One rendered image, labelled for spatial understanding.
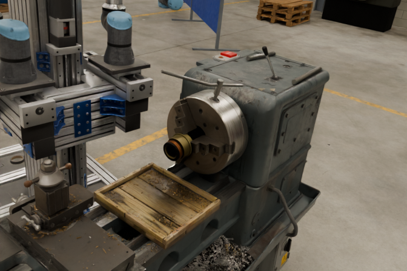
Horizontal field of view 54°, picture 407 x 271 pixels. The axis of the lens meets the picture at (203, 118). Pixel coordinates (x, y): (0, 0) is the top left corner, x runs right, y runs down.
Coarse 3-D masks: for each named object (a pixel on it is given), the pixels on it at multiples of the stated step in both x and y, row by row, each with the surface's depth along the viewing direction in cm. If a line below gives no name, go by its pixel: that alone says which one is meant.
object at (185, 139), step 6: (174, 138) 144; (180, 138) 144; (186, 138) 145; (168, 144) 143; (174, 144) 142; (180, 144) 143; (186, 144) 144; (168, 150) 148; (174, 150) 149; (180, 150) 142; (186, 150) 144; (168, 156) 146; (174, 156) 147; (180, 156) 143
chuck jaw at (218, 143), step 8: (200, 136) 150; (192, 144) 146; (200, 144) 146; (208, 144) 146; (216, 144) 145; (224, 144) 146; (232, 144) 147; (200, 152) 147; (208, 152) 147; (216, 152) 145; (224, 152) 147
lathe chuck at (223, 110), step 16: (192, 96) 150; (208, 96) 151; (192, 112) 152; (208, 112) 147; (224, 112) 146; (208, 128) 149; (224, 128) 145; (240, 128) 150; (240, 144) 151; (192, 160) 160; (208, 160) 154; (224, 160) 149
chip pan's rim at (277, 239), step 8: (304, 184) 220; (304, 192) 221; (312, 192) 218; (320, 192) 214; (296, 200) 213; (288, 208) 206; (280, 216) 200; (296, 216) 193; (272, 224) 193; (288, 224) 188; (264, 232) 188; (280, 232) 182; (256, 240) 183; (272, 240) 177; (280, 240) 188; (248, 248) 178; (272, 248) 182; (264, 256) 176; (256, 264) 171
